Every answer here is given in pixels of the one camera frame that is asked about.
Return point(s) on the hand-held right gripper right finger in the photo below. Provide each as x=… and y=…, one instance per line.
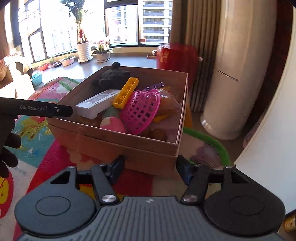
x=185, y=169

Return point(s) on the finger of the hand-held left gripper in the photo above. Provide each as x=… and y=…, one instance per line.
x=60, y=110

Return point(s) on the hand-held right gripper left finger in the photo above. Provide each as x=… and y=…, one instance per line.
x=116, y=169

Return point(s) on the brown cardboard box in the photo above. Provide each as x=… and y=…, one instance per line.
x=115, y=148

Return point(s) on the white rectangular box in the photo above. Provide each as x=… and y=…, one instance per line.
x=92, y=105

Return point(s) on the pink and green toy ball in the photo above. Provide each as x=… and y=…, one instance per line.
x=113, y=122

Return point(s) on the pink plastic mesh basket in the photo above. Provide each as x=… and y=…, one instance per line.
x=129, y=115

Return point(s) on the black plush toy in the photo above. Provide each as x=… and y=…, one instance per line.
x=111, y=76

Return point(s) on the clear packet of orange bread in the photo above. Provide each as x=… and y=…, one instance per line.
x=167, y=104

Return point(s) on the yellow toy building block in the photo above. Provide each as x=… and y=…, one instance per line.
x=126, y=92

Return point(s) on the open cardboard carton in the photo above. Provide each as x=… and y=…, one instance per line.
x=20, y=78

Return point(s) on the colourful cartoon play mat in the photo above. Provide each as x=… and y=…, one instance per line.
x=46, y=139

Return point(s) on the teal plastic basin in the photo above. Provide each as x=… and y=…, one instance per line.
x=37, y=78

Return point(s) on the brown round toy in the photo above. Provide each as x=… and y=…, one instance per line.
x=158, y=134

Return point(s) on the pink patterned cloth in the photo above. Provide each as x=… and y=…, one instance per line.
x=3, y=69

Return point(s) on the small dark flower pot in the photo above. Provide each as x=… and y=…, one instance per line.
x=57, y=64

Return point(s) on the red plastic basin planter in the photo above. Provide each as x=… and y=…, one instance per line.
x=43, y=67

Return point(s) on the small white planter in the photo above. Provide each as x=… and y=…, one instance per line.
x=68, y=61

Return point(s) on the small yellow toy piece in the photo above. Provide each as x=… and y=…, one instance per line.
x=159, y=118

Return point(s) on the palm plant in white pot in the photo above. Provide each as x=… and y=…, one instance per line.
x=83, y=51

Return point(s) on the pink orchid in pot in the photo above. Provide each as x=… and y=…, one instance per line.
x=103, y=55

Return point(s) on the white door panel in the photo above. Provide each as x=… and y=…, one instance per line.
x=272, y=139

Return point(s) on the flat wooden tray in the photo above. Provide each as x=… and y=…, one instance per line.
x=151, y=56

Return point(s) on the red drum stool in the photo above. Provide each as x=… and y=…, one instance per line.
x=178, y=58

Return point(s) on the white tower air conditioner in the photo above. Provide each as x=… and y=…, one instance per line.
x=240, y=69

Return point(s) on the beige pleated curtain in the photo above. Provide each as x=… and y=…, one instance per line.
x=201, y=46

